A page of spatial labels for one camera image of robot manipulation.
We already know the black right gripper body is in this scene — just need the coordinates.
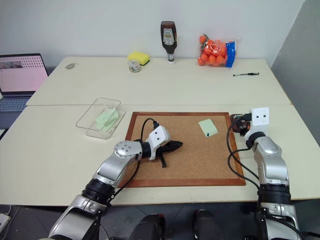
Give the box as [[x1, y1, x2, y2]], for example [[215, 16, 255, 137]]
[[236, 113, 253, 137]]

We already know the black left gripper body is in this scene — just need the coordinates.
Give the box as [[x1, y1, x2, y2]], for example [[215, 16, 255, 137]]
[[155, 140, 174, 160]]

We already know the small brown tray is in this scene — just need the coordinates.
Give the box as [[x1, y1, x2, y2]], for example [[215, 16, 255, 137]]
[[229, 113, 251, 134]]

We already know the green sticky note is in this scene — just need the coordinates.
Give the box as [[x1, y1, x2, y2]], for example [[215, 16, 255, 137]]
[[198, 118, 219, 138]]

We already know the clear plastic box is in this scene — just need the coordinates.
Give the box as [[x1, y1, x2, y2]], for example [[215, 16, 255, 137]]
[[75, 97, 127, 140]]

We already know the wood-framed cork board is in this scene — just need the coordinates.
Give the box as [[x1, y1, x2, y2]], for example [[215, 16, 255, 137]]
[[118, 111, 247, 189]]

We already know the black pen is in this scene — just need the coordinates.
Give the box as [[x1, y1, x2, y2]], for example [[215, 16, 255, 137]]
[[232, 71, 260, 77]]

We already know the stack of green notes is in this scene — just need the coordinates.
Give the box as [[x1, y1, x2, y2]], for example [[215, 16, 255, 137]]
[[94, 107, 120, 133]]

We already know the bag of orange balls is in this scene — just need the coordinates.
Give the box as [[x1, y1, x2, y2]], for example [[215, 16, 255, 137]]
[[197, 32, 239, 69]]

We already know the dark rounded shape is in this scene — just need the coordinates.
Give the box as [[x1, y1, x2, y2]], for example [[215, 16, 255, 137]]
[[193, 208, 226, 240]]

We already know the small clear pushpin jar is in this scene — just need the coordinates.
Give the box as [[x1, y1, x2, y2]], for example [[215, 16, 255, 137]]
[[127, 59, 141, 74]]

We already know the yellow sponge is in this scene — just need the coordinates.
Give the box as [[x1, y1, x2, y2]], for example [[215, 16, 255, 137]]
[[127, 51, 151, 67]]

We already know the brown sauce bottle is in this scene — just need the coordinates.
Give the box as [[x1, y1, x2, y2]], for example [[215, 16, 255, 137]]
[[160, 20, 179, 65]]

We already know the grey laptop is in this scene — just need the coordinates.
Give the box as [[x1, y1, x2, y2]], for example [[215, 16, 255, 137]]
[[0, 52, 50, 131]]

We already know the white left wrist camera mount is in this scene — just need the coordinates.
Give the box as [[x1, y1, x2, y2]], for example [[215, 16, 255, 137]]
[[147, 125, 172, 161]]

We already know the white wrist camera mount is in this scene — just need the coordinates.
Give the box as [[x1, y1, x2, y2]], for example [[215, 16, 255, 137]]
[[243, 107, 271, 141], [147, 125, 172, 161]]

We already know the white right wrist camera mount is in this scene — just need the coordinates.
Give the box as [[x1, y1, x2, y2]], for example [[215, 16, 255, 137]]
[[243, 107, 271, 141]]

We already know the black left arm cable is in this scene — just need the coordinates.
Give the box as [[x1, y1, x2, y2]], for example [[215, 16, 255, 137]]
[[108, 117, 161, 204]]

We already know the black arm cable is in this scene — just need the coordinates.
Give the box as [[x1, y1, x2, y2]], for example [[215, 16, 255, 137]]
[[225, 124, 261, 199], [108, 117, 161, 204]]

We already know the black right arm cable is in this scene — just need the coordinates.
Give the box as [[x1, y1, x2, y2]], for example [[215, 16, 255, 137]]
[[225, 124, 261, 199]]

